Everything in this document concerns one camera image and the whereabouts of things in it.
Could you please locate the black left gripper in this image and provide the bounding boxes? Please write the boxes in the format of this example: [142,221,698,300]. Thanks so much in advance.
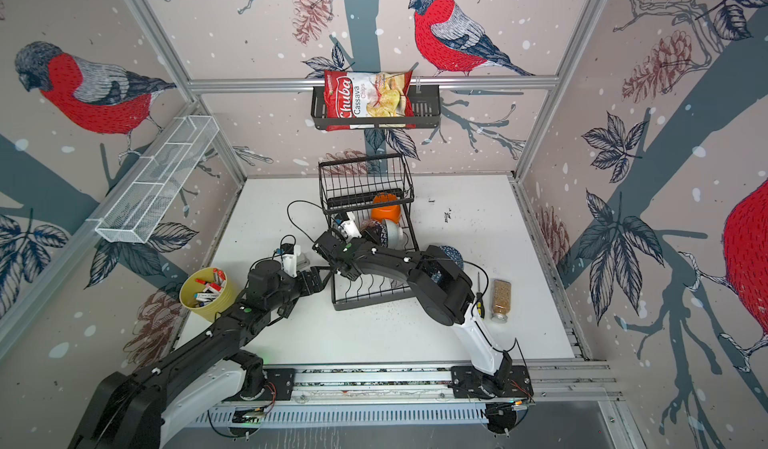
[266,265,333,312]

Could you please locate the orange plastic bowl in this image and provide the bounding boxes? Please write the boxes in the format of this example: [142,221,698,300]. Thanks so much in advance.
[371,193,401,223]

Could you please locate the blue patterned bowl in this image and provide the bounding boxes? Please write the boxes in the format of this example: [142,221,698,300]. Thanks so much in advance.
[440,245,464,269]

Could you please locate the light green ceramic bowl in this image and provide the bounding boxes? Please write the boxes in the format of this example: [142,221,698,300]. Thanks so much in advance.
[383,219,406,249]

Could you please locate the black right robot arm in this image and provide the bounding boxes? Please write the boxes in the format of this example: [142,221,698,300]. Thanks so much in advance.
[313,230,513,389]

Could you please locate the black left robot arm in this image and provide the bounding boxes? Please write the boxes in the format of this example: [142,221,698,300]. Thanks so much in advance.
[69,258,328,448]

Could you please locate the yellow cup with markers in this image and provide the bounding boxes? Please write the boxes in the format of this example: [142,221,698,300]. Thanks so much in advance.
[179,267,240,322]

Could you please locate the yellow black screwdriver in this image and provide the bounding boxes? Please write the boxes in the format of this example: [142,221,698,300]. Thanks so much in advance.
[475,274,486,319]

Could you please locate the glass spice jar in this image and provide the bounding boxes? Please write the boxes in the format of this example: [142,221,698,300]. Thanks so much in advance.
[492,279,511,322]

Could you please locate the red cassava chips bag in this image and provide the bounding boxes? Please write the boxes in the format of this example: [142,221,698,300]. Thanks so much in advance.
[323,70,414,131]

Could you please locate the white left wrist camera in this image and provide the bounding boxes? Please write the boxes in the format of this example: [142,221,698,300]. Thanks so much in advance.
[278,243,301,278]

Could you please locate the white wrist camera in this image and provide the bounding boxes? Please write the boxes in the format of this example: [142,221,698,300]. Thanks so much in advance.
[278,243,301,278]
[334,211,361,240]

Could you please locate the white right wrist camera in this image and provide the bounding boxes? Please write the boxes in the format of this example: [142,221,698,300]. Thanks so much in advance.
[334,211,361,240]

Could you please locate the black wire dish rack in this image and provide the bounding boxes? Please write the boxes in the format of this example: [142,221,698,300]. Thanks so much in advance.
[318,150,419,311]

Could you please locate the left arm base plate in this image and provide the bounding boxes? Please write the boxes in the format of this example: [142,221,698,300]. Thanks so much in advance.
[232,368,296,402]

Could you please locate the black wall basket shelf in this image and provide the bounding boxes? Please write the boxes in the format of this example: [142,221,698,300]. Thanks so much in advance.
[310,86,441,131]

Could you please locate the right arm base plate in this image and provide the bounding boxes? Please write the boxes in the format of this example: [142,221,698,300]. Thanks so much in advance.
[448,365,534,400]

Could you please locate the white wire mesh shelf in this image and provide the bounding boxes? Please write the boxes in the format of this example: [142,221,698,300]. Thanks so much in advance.
[95,115,219,243]

